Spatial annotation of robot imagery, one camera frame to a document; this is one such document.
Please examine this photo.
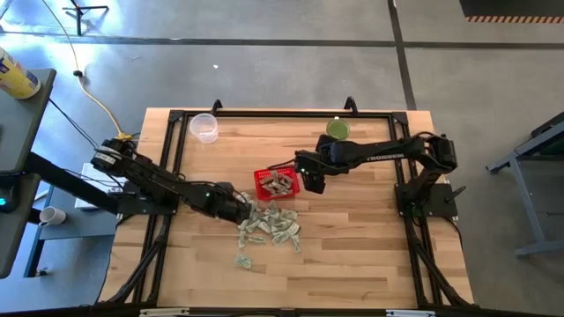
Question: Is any white mug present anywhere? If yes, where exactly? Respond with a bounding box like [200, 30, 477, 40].
[38, 205, 67, 228]

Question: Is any black device with indicator light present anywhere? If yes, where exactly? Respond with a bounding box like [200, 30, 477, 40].
[0, 173, 19, 213]

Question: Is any black aluminium table frame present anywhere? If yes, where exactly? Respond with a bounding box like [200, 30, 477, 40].
[94, 108, 476, 314]

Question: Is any black floor cable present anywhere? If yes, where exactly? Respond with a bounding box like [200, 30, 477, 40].
[47, 97, 100, 149]

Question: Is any blue-grey metal table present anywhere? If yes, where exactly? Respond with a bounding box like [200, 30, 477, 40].
[486, 109, 564, 259]

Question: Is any black tripod stand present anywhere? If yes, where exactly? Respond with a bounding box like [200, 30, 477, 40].
[61, 0, 110, 37]

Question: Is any clear plastic cup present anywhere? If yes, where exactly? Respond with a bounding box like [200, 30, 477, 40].
[189, 113, 219, 145]

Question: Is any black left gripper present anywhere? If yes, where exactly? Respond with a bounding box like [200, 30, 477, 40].
[213, 182, 256, 225]

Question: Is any white bracket strip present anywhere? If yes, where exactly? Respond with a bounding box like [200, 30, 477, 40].
[386, 309, 436, 317]
[139, 307, 190, 317]

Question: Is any yellow wipes canister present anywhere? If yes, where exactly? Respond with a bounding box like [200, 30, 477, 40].
[0, 46, 42, 100]

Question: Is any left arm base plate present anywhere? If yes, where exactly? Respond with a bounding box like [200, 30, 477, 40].
[117, 180, 182, 217]

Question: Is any red plastic mesh basket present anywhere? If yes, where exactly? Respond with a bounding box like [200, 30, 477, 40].
[253, 166, 301, 202]

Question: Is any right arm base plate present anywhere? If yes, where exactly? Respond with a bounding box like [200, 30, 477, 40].
[394, 182, 467, 219]

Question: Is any black hazard-striped mat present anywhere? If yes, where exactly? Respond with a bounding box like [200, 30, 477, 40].
[458, 0, 564, 24]

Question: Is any grey side desk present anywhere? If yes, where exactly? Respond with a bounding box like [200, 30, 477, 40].
[0, 68, 120, 279]

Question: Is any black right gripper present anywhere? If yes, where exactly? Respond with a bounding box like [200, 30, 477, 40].
[293, 149, 331, 195]

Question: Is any yellow extension cable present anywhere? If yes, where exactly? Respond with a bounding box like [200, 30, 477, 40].
[41, 0, 134, 141]

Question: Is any white flat box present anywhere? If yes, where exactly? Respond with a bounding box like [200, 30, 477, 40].
[74, 162, 125, 210]

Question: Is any blue-grey low shelf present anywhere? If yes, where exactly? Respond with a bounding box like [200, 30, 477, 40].
[24, 184, 120, 278]

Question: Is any green plastic cup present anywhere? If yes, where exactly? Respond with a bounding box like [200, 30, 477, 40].
[325, 116, 352, 141]

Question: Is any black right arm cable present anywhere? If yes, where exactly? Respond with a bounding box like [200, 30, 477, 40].
[266, 158, 299, 172]

